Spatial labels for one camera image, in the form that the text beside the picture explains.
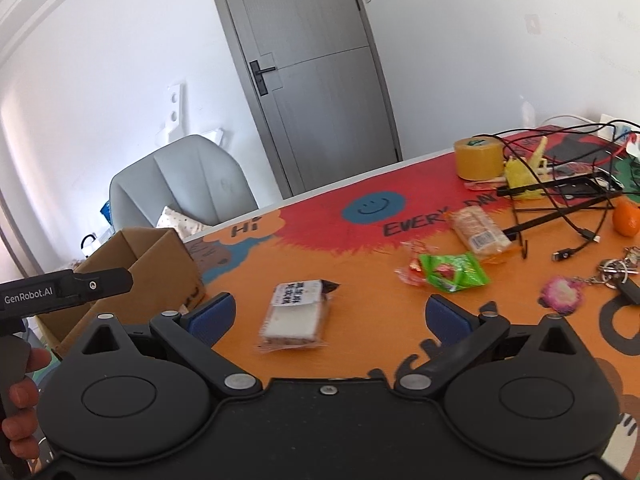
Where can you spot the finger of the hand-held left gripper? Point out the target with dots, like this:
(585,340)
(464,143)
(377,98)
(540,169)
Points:
(100,282)

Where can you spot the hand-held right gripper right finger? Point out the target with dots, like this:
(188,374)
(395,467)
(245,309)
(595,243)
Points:
(447,320)

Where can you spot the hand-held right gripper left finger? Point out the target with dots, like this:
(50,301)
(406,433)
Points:
(212,317)

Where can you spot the brown cardboard box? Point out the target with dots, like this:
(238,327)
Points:
(160,265)

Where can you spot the white sandwich packet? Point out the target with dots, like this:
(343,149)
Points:
(295,320)

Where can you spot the person's left hand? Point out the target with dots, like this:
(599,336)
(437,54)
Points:
(22,395)

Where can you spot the bright green snack packet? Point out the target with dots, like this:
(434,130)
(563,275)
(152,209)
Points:
(452,270)

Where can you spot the clear red candy packet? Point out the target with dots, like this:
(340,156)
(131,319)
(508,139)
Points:
(412,265)

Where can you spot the blue plastic bag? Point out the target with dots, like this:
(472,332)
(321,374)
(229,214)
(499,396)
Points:
(107,214)

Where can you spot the clear biscuit packet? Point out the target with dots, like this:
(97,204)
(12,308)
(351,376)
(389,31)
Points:
(480,230)

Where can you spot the white dotted pillow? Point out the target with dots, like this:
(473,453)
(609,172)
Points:
(175,222)

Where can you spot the grey upholstered chair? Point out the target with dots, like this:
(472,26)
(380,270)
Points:
(200,175)

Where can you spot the yellow banana toy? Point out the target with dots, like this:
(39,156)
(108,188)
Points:
(520,175)

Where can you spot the yellow tape roll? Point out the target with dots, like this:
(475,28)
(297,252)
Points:
(477,160)

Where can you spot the black metal stand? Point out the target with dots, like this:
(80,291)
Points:
(550,185)

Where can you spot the metal keyring with keys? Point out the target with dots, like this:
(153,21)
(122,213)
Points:
(617,267)

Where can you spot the orange tangerine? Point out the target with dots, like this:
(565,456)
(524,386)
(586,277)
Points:
(627,219)

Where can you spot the grey door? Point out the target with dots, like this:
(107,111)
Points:
(310,85)

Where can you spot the white power strip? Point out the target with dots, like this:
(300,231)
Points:
(620,130)

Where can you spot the white wall socket cover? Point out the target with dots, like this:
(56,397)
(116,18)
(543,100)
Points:
(532,23)

